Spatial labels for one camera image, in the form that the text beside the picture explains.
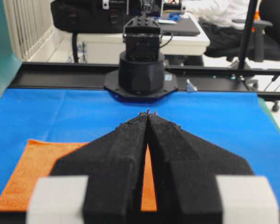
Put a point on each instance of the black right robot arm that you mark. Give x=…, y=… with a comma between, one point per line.
x=141, y=65

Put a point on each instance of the black frame rail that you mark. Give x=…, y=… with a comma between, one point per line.
x=102, y=77

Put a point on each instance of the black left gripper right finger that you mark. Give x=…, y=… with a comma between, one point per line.
x=197, y=182

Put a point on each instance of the orange towel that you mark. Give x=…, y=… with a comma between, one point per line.
x=30, y=186

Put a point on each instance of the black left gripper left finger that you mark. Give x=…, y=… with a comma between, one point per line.
x=119, y=154

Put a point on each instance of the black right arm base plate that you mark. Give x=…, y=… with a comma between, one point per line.
x=140, y=85

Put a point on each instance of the black vertical pole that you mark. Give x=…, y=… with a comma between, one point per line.
x=247, y=32

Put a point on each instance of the black bag on desk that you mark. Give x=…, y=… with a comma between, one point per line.
x=87, y=16

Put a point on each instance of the black office chair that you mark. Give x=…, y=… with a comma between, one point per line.
x=264, y=42

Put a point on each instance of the seated person white shirt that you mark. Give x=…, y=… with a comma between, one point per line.
x=216, y=17

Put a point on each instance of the black laptop on desk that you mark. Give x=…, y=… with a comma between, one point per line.
x=183, y=27

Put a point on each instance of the blue table cloth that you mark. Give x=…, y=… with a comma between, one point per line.
x=238, y=122

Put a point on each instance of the white desk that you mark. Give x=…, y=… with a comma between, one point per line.
x=106, y=48

